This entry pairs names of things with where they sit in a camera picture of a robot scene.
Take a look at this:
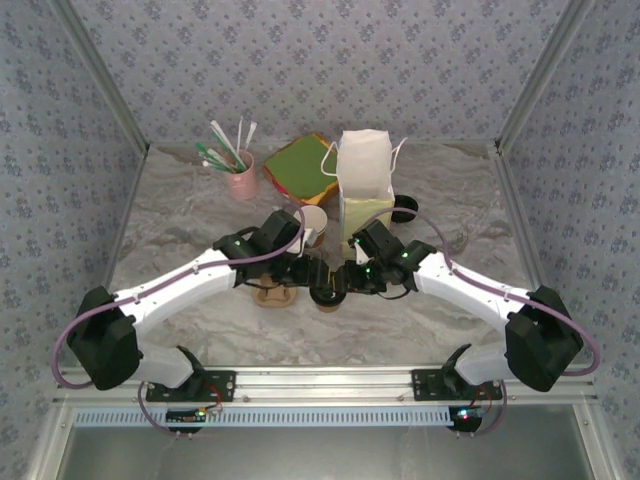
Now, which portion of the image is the green tipped wrapped straw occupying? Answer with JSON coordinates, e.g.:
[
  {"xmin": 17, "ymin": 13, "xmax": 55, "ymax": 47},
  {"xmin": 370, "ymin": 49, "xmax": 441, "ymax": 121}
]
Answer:
[{"xmin": 194, "ymin": 143, "xmax": 236, "ymax": 169}]

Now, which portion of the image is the painted paper gift bag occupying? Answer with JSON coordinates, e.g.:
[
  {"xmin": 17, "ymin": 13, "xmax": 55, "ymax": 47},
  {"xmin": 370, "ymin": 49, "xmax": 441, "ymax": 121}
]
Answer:
[{"xmin": 320, "ymin": 128, "xmax": 409, "ymax": 262}]

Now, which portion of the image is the green striped wrapped straw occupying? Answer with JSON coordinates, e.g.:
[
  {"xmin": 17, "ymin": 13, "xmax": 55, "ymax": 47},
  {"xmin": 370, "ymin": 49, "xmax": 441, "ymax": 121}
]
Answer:
[{"xmin": 209, "ymin": 119, "xmax": 247, "ymax": 170}]

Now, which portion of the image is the brown pulp cup carrier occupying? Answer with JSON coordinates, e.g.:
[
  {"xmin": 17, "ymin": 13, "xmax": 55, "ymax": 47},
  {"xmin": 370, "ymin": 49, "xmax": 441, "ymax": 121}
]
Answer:
[{"xmin": 251, "ymin": 279, "xmax": 297, "ymax": 309}]

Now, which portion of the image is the green paper napkin stack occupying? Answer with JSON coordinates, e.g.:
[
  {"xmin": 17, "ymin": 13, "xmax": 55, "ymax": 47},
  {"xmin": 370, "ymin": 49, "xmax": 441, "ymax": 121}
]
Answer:
[{"xmin": 262, "ymin": 132, "xmax": 351, "ymax": 200}]

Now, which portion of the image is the aluminium frame post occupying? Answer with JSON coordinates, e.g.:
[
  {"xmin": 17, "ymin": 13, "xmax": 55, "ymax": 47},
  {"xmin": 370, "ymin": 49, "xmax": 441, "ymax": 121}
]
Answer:
[
  {"xmin": 49, "ymin": 0, "xmax": 151, "ymax": 156},
  {"xmin": 493, "ymin": 0, "xmax": 597, "ymax": 154}
]

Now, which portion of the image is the small circuit board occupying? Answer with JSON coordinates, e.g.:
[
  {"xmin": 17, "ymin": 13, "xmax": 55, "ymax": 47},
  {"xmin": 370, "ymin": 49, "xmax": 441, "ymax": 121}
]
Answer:
[
  {"xmin": 448, "ymin": 406, "xmax": 485, "ymax": 432},
  {"xmin": 165, "ymin": 408, "xmax": 208, "ymax": 426}
]

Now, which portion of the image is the pink straw holder cup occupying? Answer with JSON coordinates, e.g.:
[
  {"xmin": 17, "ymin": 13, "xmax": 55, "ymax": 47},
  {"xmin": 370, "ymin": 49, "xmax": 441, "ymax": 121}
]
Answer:
[{"xmin": 222, "ymin": 149, "xmax": 262, "ymax": 201}]

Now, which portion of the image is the aluminium table side rail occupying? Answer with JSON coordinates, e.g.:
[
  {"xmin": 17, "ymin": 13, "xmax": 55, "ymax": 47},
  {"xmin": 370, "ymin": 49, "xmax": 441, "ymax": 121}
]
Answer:
[
  {"xmin": 24, "ymin": 142, "xmax": 151, "ymax": 480},
  {"xmin": 492, "ymin": 142, "xmax": 621, "ymax": 480}
]

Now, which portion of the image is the grey metal panel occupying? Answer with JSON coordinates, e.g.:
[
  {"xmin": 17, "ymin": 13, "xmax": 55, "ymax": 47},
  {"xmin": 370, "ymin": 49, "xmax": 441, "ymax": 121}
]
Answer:
[{"xmin": 59, "ymin": 426, "xmax": 591, "ymax": 480}]

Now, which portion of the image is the white slotted cable duct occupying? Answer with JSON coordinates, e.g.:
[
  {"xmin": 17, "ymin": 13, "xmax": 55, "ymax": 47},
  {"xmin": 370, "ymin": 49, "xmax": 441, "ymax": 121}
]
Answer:
[{"xmin": 73, "ymin": 405, "xmax": 456, "ymax": 428}]

